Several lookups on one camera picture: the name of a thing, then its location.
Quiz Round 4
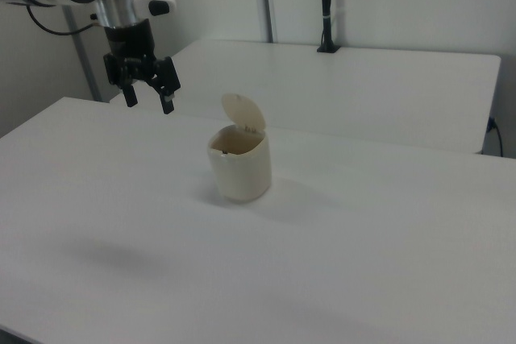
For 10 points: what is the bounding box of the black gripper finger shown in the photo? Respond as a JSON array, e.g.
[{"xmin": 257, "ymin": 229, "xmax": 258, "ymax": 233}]
[
  {"xmin": 102, "ymin": 52, "xmax": 139, "ymax": 109},
  {"xmin": 146, "ymin": 56, "xmax": 181, "ymax": 116}
]

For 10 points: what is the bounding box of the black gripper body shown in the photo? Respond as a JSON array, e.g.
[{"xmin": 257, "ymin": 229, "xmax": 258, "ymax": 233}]
[{"xmin": 102, "ymin": 19, "xmax": 160, "ymax": 80}]

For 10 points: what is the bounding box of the cream trash bin with lid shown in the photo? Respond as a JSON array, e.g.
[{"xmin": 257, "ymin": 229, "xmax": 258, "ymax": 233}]
[{"xmin": 206, "ymin": 93, "xmax": 273, "ymax": 202}]

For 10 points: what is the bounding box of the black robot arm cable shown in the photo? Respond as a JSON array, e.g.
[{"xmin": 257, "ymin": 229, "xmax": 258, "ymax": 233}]
[{"xmin": 25, "ymin": 4, "xmax": 98, "ymax": 36}]

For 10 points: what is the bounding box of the black camera stand pole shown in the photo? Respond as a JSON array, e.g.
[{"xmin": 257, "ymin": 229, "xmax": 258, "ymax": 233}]
[{"xmin": 316, "ymin": 0, "xmax": 341, "ymax": 54}]

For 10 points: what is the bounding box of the black floor cable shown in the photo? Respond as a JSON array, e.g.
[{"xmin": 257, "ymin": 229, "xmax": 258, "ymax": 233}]
[{"xmin": 486, "ymin": 115, "xmax": 506, "ymax": 157}]

